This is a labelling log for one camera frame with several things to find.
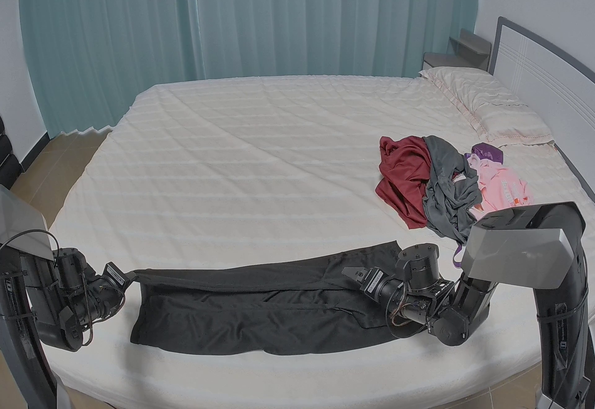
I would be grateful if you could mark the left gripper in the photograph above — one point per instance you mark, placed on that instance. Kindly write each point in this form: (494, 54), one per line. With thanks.
(110, 281)

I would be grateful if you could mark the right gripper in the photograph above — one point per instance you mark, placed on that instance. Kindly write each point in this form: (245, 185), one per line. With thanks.
(386, 288)

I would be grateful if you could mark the black T-shirt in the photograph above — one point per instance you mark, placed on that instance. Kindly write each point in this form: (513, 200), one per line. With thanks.
(232, 309)

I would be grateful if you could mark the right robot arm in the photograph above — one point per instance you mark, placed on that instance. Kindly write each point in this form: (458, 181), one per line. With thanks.
(520, 244)

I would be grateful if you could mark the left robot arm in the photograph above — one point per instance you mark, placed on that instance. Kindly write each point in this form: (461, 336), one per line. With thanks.
(18, 221)

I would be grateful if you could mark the bed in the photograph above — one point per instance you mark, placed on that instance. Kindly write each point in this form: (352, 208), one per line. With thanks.
(255, 142)

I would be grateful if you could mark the grey garment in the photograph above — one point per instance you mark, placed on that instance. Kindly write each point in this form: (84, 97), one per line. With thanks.
(446, 207)

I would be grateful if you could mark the dark red garment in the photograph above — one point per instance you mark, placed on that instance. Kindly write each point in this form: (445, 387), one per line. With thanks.
(404, 174)

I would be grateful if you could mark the black padded chair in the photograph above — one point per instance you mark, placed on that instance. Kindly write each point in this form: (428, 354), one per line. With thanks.
(7, 156)

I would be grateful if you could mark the pink T-shirt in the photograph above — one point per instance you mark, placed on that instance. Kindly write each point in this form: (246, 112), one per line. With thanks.
(502, 188)

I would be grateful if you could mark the purple garment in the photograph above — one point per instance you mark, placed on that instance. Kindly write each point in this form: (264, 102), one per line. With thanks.
(488, 151)

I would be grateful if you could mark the cream pillow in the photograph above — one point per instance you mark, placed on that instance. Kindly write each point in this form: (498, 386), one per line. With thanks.
(492, 109)

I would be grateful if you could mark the blue-green curtain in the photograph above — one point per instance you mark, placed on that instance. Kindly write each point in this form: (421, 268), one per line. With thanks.
(93, 25)
(325, 2)

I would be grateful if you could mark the grey bedside table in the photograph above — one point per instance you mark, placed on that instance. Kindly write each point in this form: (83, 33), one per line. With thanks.
(472, 44)

